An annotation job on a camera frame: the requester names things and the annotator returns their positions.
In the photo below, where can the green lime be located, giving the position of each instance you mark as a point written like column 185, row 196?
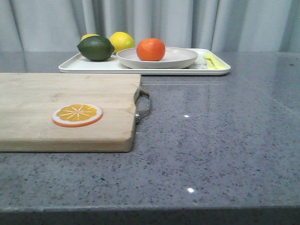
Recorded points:
column 96, row 48

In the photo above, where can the wooden cutting board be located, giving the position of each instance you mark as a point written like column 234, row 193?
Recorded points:
column 28, row 100

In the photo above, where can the yellow lemon back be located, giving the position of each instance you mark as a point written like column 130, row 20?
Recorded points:
column 87, row 36

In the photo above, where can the yellow lemon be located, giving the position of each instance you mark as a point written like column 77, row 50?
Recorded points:
column 121, row 41
column 87, row 36

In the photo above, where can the grey curtain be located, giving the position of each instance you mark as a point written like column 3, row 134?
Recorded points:
column 217, row 25

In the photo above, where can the yellow plastic fork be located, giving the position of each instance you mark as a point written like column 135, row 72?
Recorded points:
column 208, row 57

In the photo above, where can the orange slice coaster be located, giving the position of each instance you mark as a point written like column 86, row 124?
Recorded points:
column 77, row 115

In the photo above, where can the metal board handle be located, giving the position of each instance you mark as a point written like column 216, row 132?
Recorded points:
column 142, row 104

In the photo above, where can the white bear tray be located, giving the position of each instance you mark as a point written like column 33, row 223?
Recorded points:
column 80, row 64

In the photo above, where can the beige round plate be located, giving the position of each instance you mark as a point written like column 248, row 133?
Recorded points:
column 174, row 58

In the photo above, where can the yellow lemon front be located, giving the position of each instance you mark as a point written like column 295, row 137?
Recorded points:
column 121, row 41

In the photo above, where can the orange fruit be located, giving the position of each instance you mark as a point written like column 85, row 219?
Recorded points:
column 151, row 49

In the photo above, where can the yellow plastic utensil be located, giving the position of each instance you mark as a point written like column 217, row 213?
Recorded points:
column 217, row 63

